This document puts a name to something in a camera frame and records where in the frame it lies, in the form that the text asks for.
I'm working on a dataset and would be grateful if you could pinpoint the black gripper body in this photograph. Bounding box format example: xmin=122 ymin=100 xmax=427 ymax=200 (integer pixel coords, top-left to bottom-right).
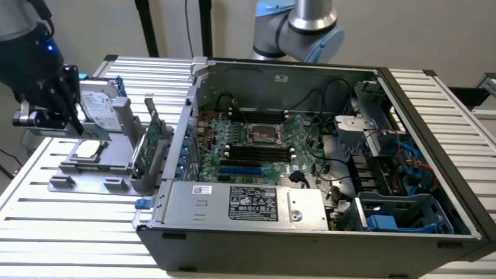
xmin=0 ymin=20 xmax=66 ymax=103

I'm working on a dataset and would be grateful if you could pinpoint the green RAM stick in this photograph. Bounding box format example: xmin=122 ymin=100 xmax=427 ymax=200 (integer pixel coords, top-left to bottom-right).
xmin=81 ymin=130 xmax=114 ymax=142

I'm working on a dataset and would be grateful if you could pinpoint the black RAM slot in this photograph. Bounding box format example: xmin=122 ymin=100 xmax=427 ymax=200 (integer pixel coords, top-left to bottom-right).
xmin=227 ymin=157 xmax=295 ymax=163
xmin=229 ymin=115 xmax=289 ymax=120
xmin=227 ymin=149 xmax=295 ymax=155
xmin=229 ymin=109 xmax=289 ymax=114
xmin=227 ymin=153 xmax=295 ymax=159
xmin=229 ymin=118 xmax=289 ymax=123
xmin=227 ymin=145 xmax=295 ymax=151
xmin=229 ymin=112 xmax=289 ymax=117

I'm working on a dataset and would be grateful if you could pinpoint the short black expansion slot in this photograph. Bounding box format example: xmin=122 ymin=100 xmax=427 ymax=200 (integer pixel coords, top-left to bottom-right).
xmin=217 ymin=174 xmax=250 ymax=183

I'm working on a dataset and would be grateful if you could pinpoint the blue expansion slot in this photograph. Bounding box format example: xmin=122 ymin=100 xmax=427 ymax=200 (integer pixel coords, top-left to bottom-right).
xmin=219 ymin=166 xmax=265 ymax=175

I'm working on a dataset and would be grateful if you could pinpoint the silver hard disk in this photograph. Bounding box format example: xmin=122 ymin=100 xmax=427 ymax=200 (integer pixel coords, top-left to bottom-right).
xmin=79 ymin=81 xmax=122 ymax=129

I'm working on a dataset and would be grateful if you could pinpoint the blue disk caddy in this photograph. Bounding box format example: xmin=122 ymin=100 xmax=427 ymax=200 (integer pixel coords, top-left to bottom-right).
xmin=78 ymin=73 xmax=129 ymax=99

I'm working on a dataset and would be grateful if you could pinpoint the silver CPU chip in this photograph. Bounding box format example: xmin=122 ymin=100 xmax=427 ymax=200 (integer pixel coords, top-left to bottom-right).
xmin=75 ymin=141 xmax=109 ymax=160

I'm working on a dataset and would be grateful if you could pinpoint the green graphics card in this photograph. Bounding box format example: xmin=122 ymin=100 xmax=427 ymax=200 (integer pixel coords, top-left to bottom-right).
xmin=129 ymin=92 xmax=165 ymax=178

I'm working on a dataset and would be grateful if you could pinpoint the grey parts rack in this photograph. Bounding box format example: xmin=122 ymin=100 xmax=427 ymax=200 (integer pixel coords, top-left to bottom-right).
xmin=47 ymin=95 xmax=177 ymax=196

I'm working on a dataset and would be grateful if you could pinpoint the black stand pole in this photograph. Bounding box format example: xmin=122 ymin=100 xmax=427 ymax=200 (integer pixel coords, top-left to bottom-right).
xmin=134 ymin=0 xmax=161 ymax=58
xmin=202 ymin=0 xmax=215 ymax=58

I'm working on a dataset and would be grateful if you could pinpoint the metal CPU socket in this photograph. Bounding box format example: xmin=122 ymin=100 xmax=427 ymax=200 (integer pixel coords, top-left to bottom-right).
xmin=242 ymin=121 xmax=287 ymax=146

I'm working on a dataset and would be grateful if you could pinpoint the silver power supply unit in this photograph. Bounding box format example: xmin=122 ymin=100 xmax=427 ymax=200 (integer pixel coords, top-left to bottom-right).
xmin=162 ymin=181 xmax=331 ymax=233

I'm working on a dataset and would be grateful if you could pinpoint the green motherboard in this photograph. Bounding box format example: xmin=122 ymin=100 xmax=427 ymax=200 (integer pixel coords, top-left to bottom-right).
xmin=195 ymin=112 xmax=338 ymax=189

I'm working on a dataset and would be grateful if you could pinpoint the black open PC case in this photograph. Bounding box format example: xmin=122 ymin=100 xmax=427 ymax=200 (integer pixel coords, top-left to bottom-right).
xmin=134 ymin=56 xmax=496 ymax=273

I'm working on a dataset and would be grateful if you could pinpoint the grey metal disk bay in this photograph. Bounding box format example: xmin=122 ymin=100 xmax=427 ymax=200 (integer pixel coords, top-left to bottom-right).
xmin=334 ymin=80 xmax=409 ymax=158

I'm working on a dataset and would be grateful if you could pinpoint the blue drive cage latch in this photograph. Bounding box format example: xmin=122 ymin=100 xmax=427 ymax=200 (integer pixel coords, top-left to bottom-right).
xmin=366 ymin=214 xmax=399 ymax=233

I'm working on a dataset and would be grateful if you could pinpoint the blue-grey plastic drive cage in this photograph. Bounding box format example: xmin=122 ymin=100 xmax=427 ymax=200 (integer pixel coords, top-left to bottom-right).
xmin=347 ymin=191 xmax=459 ymax=234

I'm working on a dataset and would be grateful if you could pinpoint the black box beside table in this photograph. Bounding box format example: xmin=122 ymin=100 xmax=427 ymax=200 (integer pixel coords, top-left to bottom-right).
xmin=449 ymin=85 xmax=490 ymax=112

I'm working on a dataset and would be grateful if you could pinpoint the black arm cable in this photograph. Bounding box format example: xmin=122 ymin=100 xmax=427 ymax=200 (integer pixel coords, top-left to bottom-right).
xmin=35 ymin=0 xmax=57 ymax=37

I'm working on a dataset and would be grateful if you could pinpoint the black floor cable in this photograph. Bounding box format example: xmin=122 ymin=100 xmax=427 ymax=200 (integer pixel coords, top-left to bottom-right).
xmin=0 ymin=148 xmax=26 ymax=178

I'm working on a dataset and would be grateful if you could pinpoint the thin black hanging cable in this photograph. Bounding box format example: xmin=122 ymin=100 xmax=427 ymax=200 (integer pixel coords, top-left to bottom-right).
xmin=183 ymin=0 xmax=195 ymax=58

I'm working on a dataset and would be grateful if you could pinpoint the black short wire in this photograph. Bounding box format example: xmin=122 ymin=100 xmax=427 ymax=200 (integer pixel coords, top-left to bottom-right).
xmin=217 ymin=92 xmax=235 ymax=115

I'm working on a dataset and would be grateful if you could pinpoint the black looped power wire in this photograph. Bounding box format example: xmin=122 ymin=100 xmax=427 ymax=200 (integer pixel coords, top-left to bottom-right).
xmin=302 ymin=77 xmax=355 ymax=115

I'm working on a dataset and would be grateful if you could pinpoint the blue wire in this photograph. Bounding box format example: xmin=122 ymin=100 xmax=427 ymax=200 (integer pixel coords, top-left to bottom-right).
xmin=390 ymin=138 xmax=421 ymax=196

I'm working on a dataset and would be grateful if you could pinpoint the red wire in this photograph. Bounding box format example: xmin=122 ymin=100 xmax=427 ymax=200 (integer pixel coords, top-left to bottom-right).
xmin=410 ymin=162 xmax=438 ymax=183

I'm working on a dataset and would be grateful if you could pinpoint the aluminium side frame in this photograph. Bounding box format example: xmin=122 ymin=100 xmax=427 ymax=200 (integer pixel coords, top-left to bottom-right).
xmin=470 ymin=71 xmax=496 ymax=117

